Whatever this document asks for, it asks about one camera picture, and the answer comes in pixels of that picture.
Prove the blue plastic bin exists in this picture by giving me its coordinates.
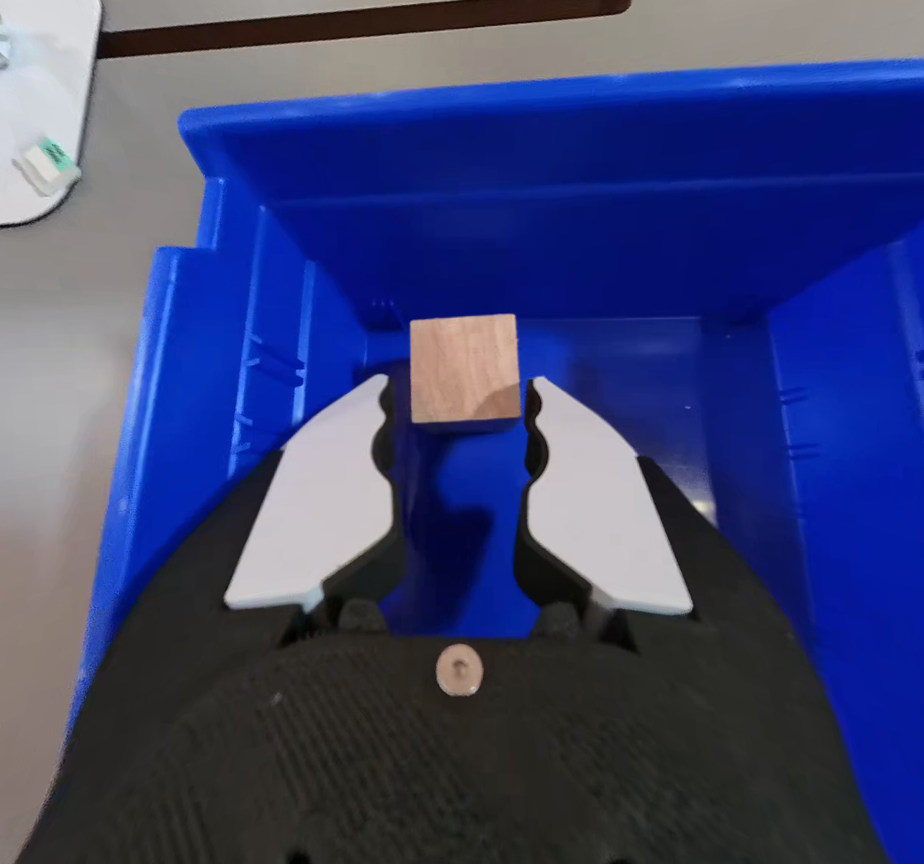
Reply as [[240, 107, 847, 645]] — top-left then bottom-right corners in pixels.
[[68, 59, 924, 864]]

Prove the white metal document stand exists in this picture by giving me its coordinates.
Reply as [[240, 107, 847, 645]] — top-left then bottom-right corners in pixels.
[[0, 0, 103, 228]]

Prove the blue-taped wooden cube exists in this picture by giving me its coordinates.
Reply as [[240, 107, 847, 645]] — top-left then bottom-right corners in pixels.
[[409, 314, 522, 435]]

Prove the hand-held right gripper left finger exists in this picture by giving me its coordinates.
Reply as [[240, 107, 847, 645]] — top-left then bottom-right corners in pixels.
[[224, 374, 405, 616]]

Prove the grey desk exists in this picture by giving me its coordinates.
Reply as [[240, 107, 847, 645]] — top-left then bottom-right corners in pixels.
[[0, 0, 924, 851]]

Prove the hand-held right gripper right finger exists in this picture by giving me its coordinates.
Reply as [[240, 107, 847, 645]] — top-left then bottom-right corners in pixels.
[[513, 376, 695, 624]]

